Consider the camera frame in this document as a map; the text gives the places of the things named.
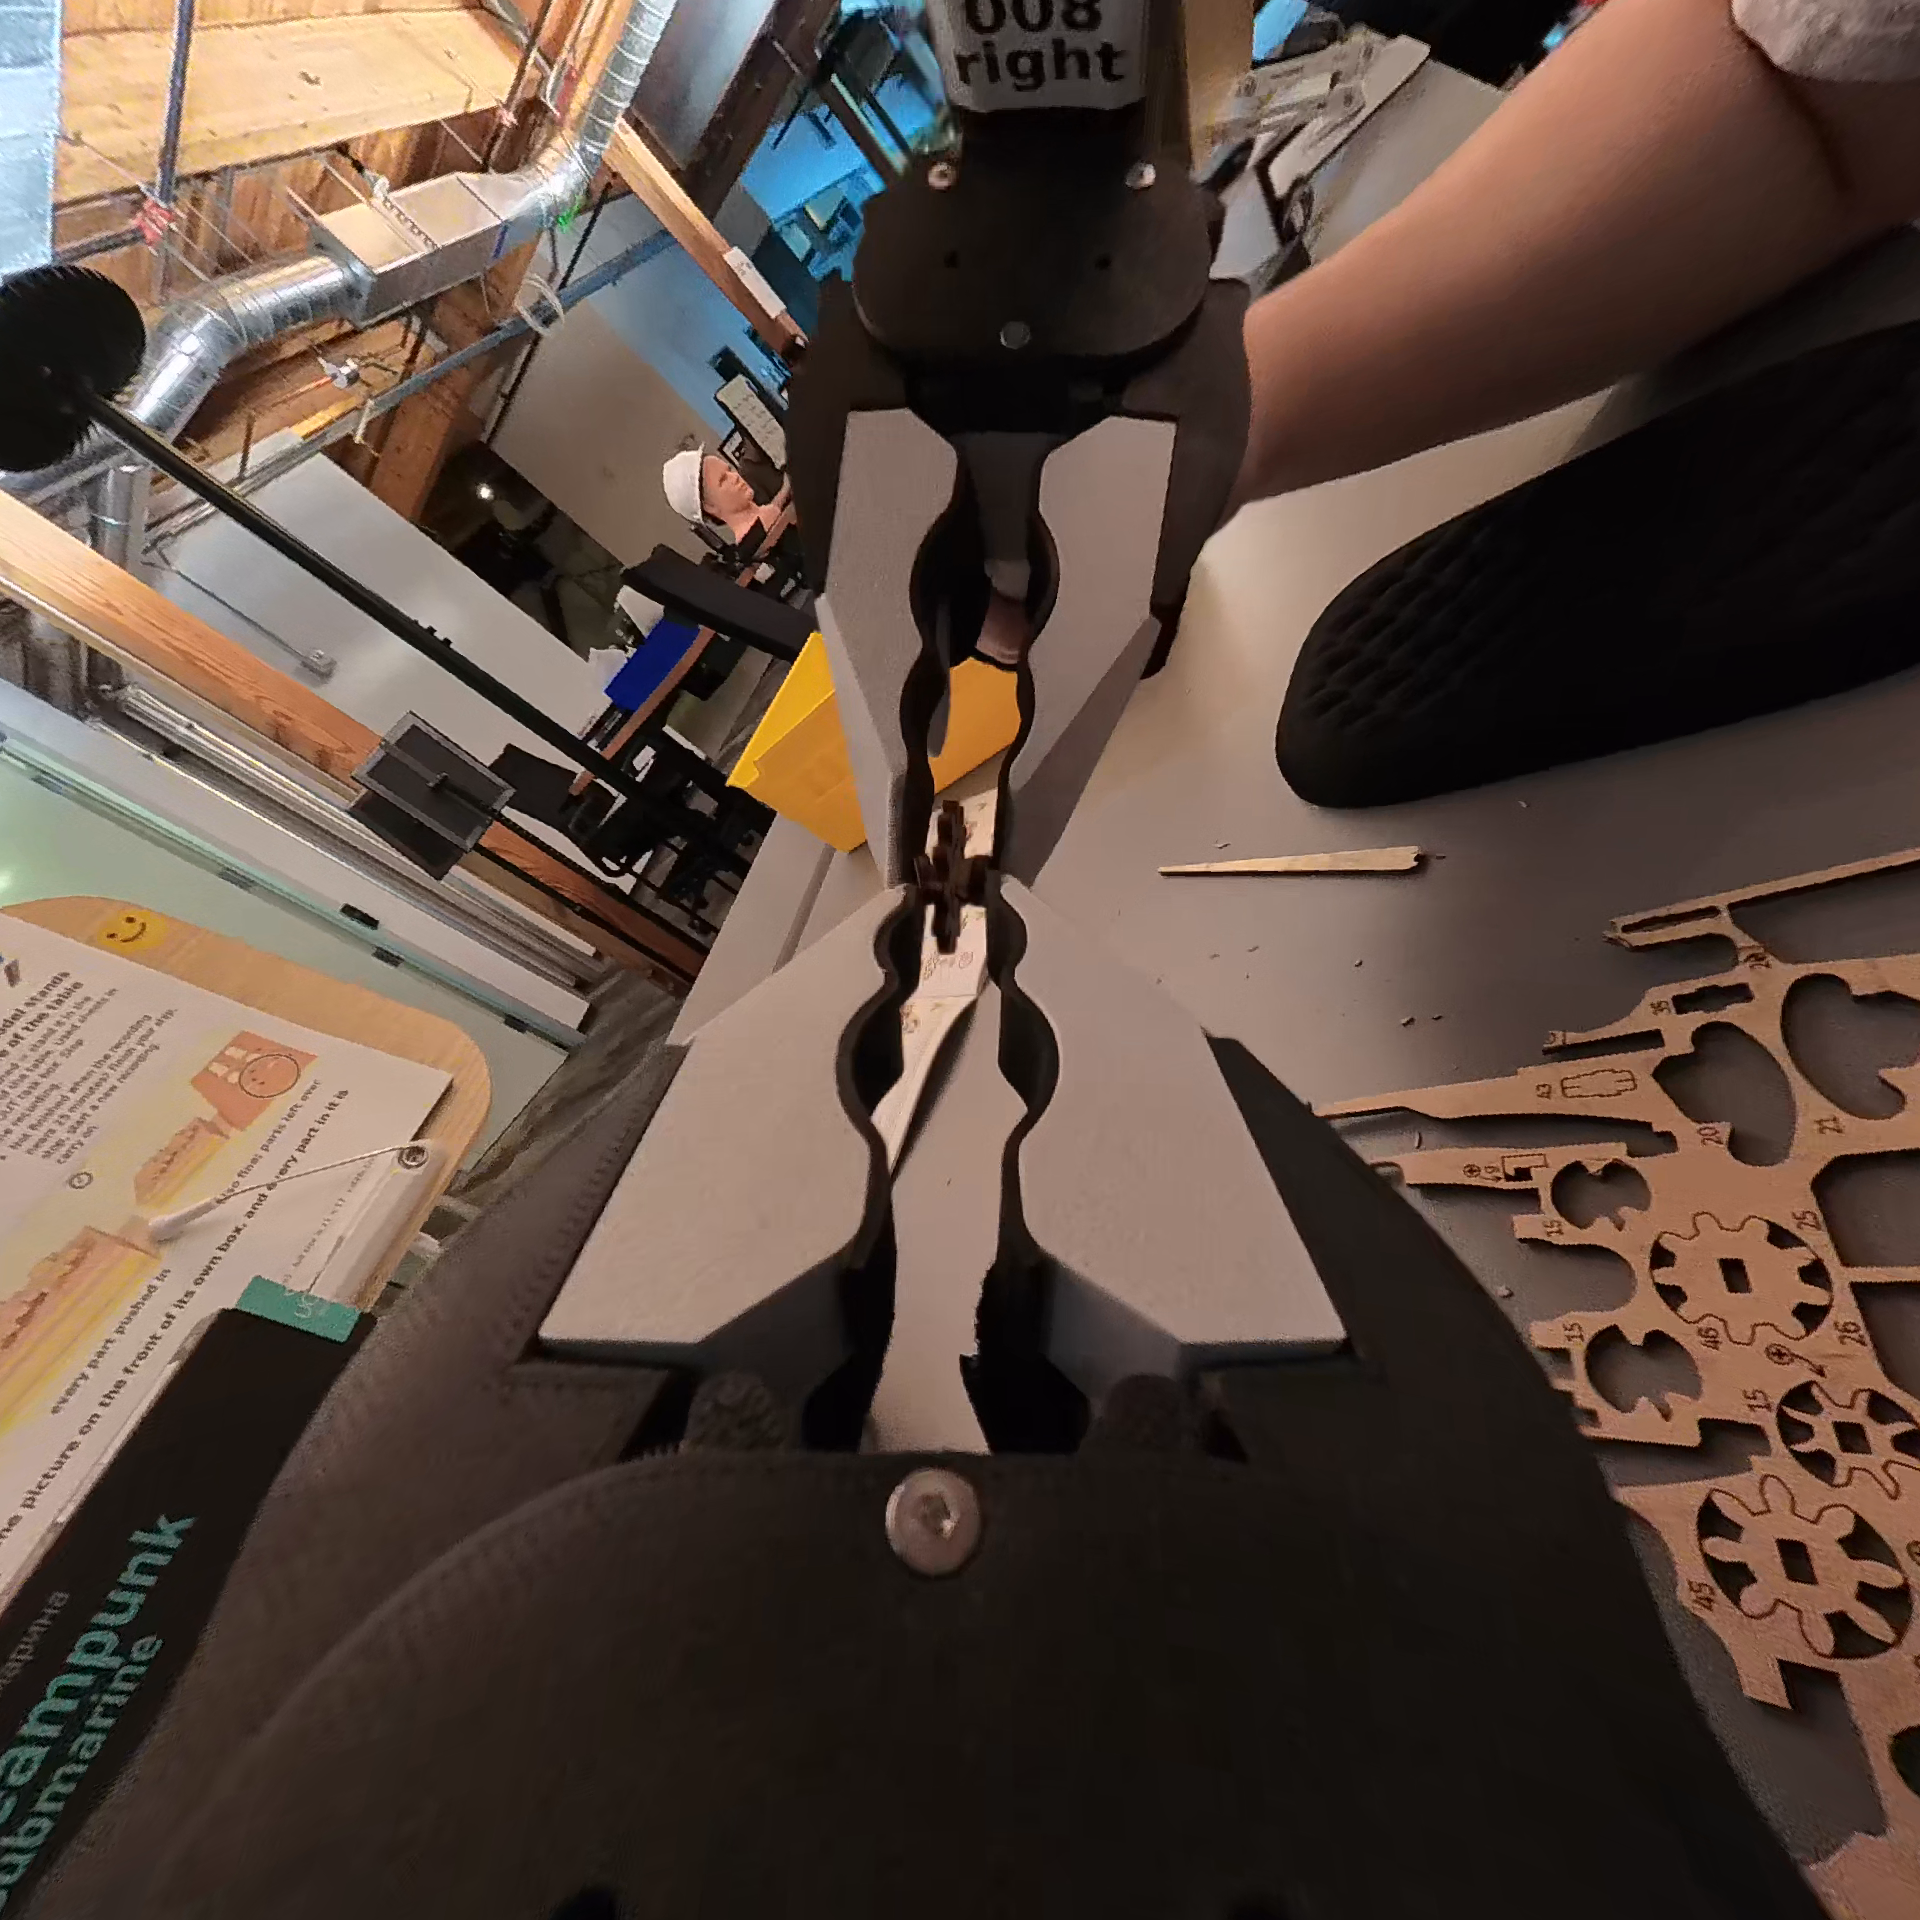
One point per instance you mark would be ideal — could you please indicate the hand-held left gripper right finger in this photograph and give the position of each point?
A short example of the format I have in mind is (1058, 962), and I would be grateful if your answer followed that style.
(1168, 1202)

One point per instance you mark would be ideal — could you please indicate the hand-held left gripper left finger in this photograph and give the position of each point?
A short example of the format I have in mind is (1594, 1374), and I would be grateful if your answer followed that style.
(704, 1202)

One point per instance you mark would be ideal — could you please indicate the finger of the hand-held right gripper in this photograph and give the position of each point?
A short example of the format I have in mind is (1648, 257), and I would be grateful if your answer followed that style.
(878, 600)
(1110, 569)

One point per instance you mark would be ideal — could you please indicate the small dark wooden gear assembly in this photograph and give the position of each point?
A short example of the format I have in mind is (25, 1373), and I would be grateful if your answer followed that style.
(944, 884)

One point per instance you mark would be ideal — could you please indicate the person's right forearm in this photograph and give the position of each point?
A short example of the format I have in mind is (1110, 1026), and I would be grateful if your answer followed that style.
(1501, 224)

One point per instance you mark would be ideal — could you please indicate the laser-cut wooden parts sheet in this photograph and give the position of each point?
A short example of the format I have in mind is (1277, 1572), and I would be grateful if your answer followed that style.
(1440, 1106)

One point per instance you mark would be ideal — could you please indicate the black model kit box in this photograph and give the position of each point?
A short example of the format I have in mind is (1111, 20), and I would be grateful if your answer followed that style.
(148, 1502)

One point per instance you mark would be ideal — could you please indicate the person's right hand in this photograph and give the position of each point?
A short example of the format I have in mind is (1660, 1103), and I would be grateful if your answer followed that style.
(1000, 633)

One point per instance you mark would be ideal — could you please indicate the black background table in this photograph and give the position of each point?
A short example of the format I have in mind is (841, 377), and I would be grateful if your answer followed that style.
(721, 600)

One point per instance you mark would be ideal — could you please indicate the yellow plastic bin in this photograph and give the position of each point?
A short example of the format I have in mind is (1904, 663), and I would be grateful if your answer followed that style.
(794, 750)

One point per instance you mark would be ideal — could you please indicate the blue storage bin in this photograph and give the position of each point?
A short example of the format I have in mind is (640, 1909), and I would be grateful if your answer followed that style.
(661, 666)

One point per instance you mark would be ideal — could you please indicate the white illustrated instruction booklet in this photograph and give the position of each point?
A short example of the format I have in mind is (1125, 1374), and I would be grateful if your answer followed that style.
(924, 1034)

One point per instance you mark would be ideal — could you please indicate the pointed wooden stick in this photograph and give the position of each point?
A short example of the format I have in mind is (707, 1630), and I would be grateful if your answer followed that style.
(1304, 863)

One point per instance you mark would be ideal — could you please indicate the black square plate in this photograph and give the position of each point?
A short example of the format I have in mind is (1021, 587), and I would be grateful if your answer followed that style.
(425, 794)

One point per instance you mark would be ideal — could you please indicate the glass window panel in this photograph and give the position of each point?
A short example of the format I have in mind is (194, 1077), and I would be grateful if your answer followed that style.
(223, 840)

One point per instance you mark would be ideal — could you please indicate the printed instruction poster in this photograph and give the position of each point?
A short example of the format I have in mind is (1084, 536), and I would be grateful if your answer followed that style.
(88, 1202)

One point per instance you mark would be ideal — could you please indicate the yellow smiley sticker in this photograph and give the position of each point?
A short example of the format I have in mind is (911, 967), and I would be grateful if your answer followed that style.
(133, 929)

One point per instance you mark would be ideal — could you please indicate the white shirt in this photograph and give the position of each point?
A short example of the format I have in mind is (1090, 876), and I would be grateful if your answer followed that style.
(1830, 39)

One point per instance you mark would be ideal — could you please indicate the grey metal bracket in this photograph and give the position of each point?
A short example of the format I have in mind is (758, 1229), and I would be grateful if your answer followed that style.
(1304, 89)

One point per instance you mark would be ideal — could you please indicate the silver ventilation duct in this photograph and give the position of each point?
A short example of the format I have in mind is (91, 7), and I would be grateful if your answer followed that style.
(223, 324)

